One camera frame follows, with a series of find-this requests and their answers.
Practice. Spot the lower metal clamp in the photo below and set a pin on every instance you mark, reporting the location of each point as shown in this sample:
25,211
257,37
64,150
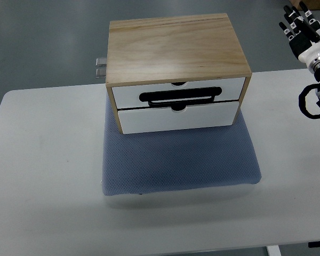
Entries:
100,73

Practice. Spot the black drawer handle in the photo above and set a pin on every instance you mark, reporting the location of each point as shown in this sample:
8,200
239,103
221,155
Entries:
184,97

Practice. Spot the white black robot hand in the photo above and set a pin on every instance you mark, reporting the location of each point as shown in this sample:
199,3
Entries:
303,33

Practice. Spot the white drawer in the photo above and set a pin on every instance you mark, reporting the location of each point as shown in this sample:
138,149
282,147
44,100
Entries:
128,96
166,119

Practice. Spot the upper metal clamp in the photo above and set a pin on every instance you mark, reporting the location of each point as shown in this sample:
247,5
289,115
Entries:
101,61

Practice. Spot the black table control panel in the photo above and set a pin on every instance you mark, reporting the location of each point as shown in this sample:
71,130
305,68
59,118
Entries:
314,244

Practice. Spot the wooden drawer cabinet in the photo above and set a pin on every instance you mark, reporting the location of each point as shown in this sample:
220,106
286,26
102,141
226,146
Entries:
174,50

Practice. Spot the blue grey mesh cushion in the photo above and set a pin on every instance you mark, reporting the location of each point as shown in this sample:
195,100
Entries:
144,163

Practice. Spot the white table leg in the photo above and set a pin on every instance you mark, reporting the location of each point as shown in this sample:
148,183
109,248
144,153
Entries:
273,250

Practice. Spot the cardboard box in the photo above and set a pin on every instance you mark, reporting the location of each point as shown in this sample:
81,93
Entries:
311,4

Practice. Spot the metal clamp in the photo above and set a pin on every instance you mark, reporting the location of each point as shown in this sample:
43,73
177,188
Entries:
100,73
101,61

